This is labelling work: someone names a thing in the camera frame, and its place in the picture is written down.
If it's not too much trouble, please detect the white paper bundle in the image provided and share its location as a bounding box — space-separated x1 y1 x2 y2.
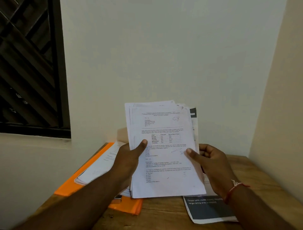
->
74 141 126 186

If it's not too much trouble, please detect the person's right hand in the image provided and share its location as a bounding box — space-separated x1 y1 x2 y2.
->
185 144 238 199

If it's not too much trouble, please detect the person's left forearm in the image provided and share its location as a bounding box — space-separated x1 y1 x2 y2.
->
13 169 125 230

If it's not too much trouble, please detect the stack of white printed papers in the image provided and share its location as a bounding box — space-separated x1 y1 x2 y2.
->
125 100 207 199

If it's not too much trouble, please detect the person's right forearm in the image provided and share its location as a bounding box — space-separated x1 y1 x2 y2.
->
224 183 295 230

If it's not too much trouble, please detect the dark blue printed sheet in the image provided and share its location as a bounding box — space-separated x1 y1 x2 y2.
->
183 195 238 224

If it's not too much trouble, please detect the dark window with grille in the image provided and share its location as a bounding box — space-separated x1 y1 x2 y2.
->
0 0 71 139

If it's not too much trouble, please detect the orange plastic folder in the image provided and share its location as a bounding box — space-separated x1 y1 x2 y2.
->
54 142 144 215

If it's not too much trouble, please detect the red thread wristband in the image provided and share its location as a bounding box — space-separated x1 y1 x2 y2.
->
224 180 250 205

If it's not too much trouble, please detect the person's left hand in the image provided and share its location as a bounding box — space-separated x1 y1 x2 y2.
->
108 139 148 193

